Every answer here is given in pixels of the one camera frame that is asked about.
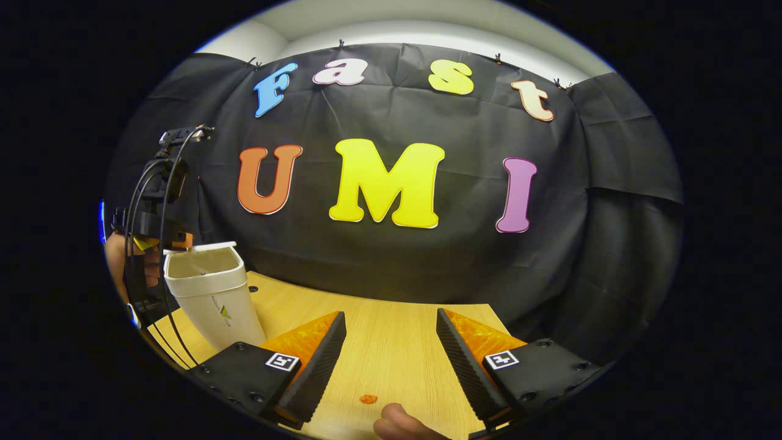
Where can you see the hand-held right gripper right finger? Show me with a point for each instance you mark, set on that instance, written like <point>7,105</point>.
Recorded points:
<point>464,366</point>

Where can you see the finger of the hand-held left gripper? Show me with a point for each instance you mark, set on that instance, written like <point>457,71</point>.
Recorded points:
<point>145,243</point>
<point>182,239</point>

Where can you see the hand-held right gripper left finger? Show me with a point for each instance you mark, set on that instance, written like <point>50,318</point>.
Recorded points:
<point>317,366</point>

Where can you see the orange paper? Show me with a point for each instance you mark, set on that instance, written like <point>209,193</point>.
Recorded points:
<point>368,399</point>

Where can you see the white desktop garbage bin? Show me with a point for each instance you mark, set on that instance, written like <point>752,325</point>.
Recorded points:
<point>214,299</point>

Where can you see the wooden desktop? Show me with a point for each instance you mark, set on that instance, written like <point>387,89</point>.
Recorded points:
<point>391,342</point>

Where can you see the black backdrop cloth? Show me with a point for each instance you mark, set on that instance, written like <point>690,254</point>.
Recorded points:
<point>391,256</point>

